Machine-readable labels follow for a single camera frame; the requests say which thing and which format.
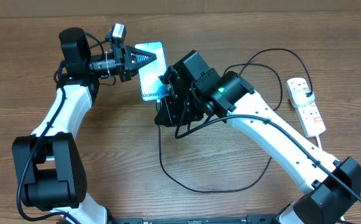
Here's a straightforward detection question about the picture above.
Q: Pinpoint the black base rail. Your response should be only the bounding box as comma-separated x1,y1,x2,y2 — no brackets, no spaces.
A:
109,214,277,224

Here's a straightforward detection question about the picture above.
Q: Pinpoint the black smartphone lit screen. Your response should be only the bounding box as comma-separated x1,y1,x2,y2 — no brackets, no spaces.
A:
135,42,171,101

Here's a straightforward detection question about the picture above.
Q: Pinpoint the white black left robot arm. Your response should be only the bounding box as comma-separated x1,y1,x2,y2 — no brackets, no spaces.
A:
12,23,156,223

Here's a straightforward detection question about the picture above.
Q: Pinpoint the white charger adapter plug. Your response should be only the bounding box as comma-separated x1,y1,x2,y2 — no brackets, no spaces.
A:
291,90,315,108

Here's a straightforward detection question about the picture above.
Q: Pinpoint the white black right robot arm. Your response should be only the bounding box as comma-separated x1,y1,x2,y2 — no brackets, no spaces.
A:
155,51,361,223

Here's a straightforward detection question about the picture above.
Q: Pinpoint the white power strip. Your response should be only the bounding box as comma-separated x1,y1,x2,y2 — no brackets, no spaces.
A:
286,78,326,138

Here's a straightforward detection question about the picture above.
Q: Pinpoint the black USB charging cable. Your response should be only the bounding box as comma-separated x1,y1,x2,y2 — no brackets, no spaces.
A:
156,48,314,194

